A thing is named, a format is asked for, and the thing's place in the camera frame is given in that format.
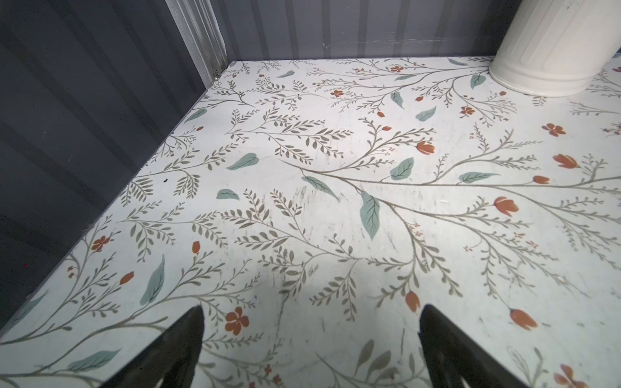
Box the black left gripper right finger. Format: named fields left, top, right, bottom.
left=419, top=304, right=527, bottom=388

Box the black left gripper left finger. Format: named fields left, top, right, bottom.
left=101, top=307, right=205, bottom=388

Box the white metal pen cup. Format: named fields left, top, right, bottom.
left=489, top=0, right=620, bottom=97

